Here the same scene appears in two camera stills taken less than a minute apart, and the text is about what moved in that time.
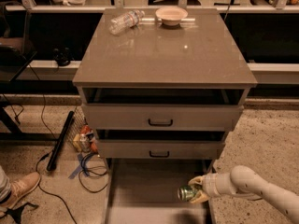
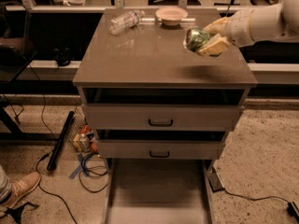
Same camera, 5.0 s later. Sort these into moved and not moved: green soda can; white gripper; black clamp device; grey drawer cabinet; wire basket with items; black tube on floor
Moved: green soda can; white gripper
Not moved: wire basket with items; grey drawer cabinet; black tube on floor; black clamp device
